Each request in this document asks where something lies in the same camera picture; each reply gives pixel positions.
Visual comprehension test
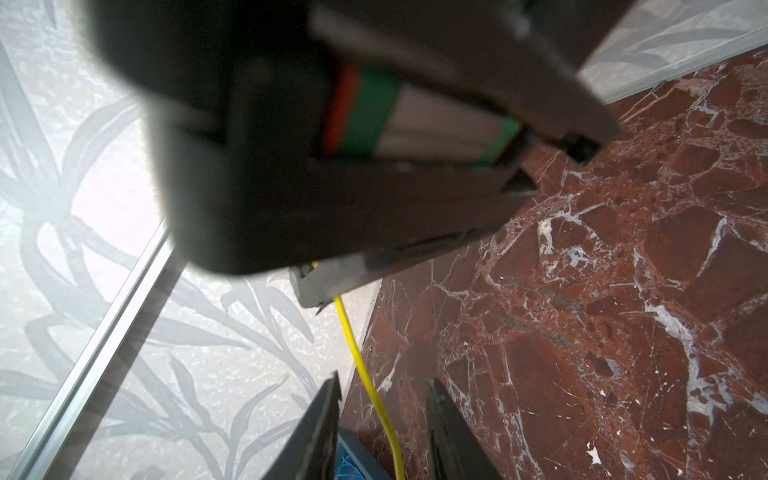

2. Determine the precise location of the teal bin with red cables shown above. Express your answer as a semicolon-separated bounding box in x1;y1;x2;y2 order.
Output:
333;428;392;480

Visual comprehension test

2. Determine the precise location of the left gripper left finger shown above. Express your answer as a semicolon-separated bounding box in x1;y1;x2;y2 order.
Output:
264;372;341;480

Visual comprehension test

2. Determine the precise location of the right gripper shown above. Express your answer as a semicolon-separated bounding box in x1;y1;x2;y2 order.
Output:
86;1;631;308

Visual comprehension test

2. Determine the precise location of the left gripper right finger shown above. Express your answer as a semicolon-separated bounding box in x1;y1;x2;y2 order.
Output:
427;378;501;480

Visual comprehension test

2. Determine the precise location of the long yellow cable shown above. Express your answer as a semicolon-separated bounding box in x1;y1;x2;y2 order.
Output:
308;260;408;480

